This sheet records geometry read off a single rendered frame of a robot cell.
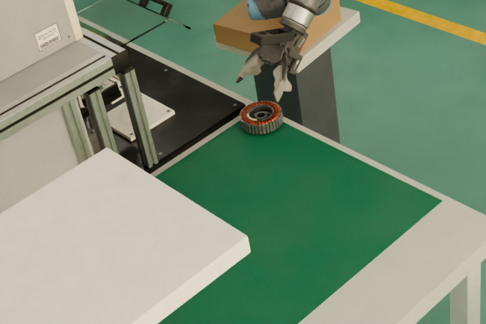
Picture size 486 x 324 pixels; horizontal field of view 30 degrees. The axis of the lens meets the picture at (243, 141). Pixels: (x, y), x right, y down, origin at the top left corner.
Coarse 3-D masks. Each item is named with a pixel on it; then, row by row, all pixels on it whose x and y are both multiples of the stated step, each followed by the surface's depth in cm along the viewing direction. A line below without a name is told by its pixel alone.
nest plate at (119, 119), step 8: (144, 96) 250; (144, 104) 247; (152, 104) 246; (160, 104) 246; (112, 112) 246; (120, 112) 246; (128, 112) 245; (152, 112) 243; (160, 112) 243; (168, 112) 242; (112, 120) 243; (120, 120) 243; (128, 120) 242; (152, 120) 240; (160, 120) 240; (112, 128) 241; (120, 128) 240; (128, 128) 239; (152, 128) 240; (128, 136) 236
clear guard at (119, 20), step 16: (112, 0) 237; (128, 0) 236; (80, 16) 232; (96, 16) 231; (112, 16) 230; (128, 16) 228; (144, 16) 227; (160, 16) 226; (96, 32) 224; (112, 32) 223; (128, 32) 222; (144, 32) 221
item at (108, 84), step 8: (104, 88) 230; (112, 88) 231; (120, 88) 237; (104, 96) 230; (112, 96) 231; (120, 96) 233; (104, 104) 231; (88, 112) 228; (88, 120) 230; (88, 128) 234
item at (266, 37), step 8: (256, 32) 225; (264, 32) 224; (272, 32) 227; (280, 32) 228; (288, 32) 228; (256, 40) 224; (264, 40) 223; (272, 40) 224; (280, 40) 226; (288, 40) 228
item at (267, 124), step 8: (248, 104) 240; (256, 104) 239; (264, 104) 238; (272, 104) 237; (240, 112) 237; (248, 112) 237; (256, 112) 239; (264, 112) 237; (272, 112) 236; (280, 112) 235; (240, 120) 235; (248, 120) 233; (256, 120) 233; (264, 120) 232; (272, 120) 232; (280, 120) 234; (248, 128) 233; (256, 128) 232; (264, 128) 232; (272, 128) 232
